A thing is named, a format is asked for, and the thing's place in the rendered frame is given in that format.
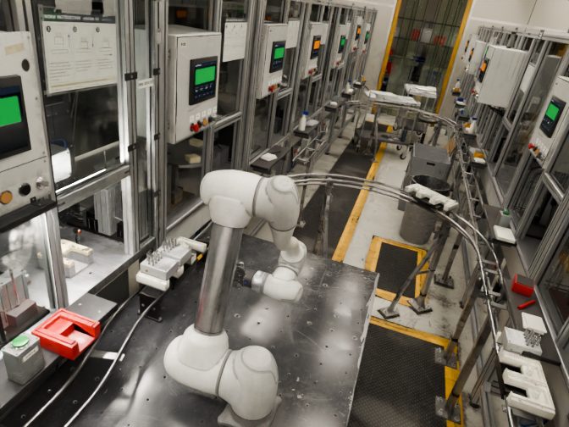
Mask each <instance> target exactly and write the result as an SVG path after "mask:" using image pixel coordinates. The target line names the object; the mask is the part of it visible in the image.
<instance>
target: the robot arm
mask: <svg viewBox="0 0 569 427"><path fill-rule="evenodd" d="M200 195H201V199H202V201H203V202H204V203H205V204H206V205H208V206H209V210H210V216H211V219H212V222H213V228H212V233H211V238H210V242H209V247H208V251H207V257H206V259H207V260H206V264H205V265H206V266H205V270H204V275H203V279H202V288H201V292H200V296H199V301H198V305H197V310H196V318H195V323H194V324H192V325H191V326H190V327H188V328H187V329H186V330H185V333H184V335H180V336H178V337H176V338H175V339H174V340H173V341H172V342H171V343H170V344H169V346H168V348H167V351H166V352H165V356H164V367H165V369H166V371H167V373H168V374H169V375H170V376H171V377H172V378H173V379H175V380H176V381H178V382H179V383H180V384H182V385H185V386H187V387H190V388H191V389H194V390H197V391H201V392H204V393H207V394H212V395H215V396H219V397H221V398H223V399H224V400H225V401H226V402H228V403H227V405H226V407H225V409H224V411H223V412H222V413H221V414H220V415H219V416H218V424H220V425H225V426H229V427H270V424H271V423H272V420H273V417H274V415H275V413H276V410H277V408H278V407H279V406H280V404H281V402H282V400H281V398H280V397H279V396H276V394H277V390H278V382H279V373H278V368H277V364H276V362H275V359H274V357H273V354H272V353H271V352H270V351H269V350H268V349H266V348H264V347H260V346H248V347H244V348H241V349H240V350H235V351H233V350H230V349H229V342H228V339H229V338H228V336H227V334H226V332H225V330H224V321H225V316H226V313H227V308H228V304H229V296H230V292H231V287H234V288H237V289H239V290H240V288H241V287H242V285H244V286H247V287H250V288H252V290H253V291H257V292H260V293H262V294H265V295H267V296H268V297H270V298H272V299H274V300H277V301H280V302H287V303H297V302H298V301H299V300H300V298H301V294H302V292H303V286H302V285H301V283H300V282H298V281H296V280H297V277H298V275H299V274H300V272H301V270H302V268H303V265H304V263H305V261H306V257H307V248H306V246H305V244H304V243H302V242H301V241H298V240H297V239H296V238H295V237H294V236H292V235H293V232H294V229H295V227H296V224H297V220H298V217H299V213H300V198H299V193H298V190H297V188H296V184H295V183H294V181H293V180H292V179H291V178H290V177H288V176H285V175H276V176H274V177H271V178H266V177H262V176H259V175H255V174H253V173H248V172H244V171H239V170H234V169H224V170H217V171H213V172H210V173H207V174H206V175H205V176H204V178H203V180H202V183H201V186H200ZM252 216H255V217H258V218H260V219H264V220H267V221H268V224H269V227H270V230H271V233H272V236H273V242H274V245H275V246H276V247H277V248H278V249H279V250H281V252H280V255H279V260H278V265H277V268H276V270H275V271H274V272H273V274H269V273H265V272H262V271H260V270H258V271H255V270H251V269H246V268H244V264H245V262H243V261H240V260H237V258H238V254H239V250H240V242H241V237H242V233H243V229H244V228H245V227H246V226H247V225H248V223H249V221H250V219H251V217H252ZM236 265H237V266H236ZM238 266H239V267H238ZM233 281H238V282H239V283H237V282H233Z"/></svg>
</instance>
